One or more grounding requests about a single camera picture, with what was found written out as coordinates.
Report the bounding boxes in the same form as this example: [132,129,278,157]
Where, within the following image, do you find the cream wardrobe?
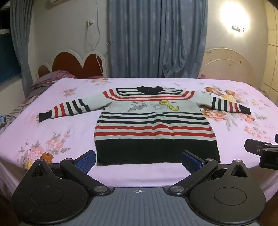
[259,13,278,93]

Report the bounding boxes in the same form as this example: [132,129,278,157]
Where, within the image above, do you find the pink floral bed sheet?
[0,77,278,205]

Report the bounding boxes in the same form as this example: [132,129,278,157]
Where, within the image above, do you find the white hanging cable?
[87,0,107,78]

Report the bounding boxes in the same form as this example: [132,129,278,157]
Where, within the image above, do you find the striped knit sweater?
[39,86,252,166]

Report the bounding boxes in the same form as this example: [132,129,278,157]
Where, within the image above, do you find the red heart-shaped headboard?
[36,49,107,80]

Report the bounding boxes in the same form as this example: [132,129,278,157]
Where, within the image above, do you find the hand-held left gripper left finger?
[27,150,111,195]

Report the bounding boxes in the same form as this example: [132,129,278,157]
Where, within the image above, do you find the dark window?
[0,28,22,86]

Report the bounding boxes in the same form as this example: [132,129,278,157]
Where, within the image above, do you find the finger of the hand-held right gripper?
[244,139,278,156]
[259,148,278,169]

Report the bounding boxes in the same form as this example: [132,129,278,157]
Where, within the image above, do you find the wide blue curtain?
[109,0,208,79]

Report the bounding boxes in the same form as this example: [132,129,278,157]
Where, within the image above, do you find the narrow blue curtain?
[10,0,35,98]

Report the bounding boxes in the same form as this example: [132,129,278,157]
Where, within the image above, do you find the striped blanket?
[0,87,52,136]

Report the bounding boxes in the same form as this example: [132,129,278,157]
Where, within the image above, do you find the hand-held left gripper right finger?
[168,150,249,196]

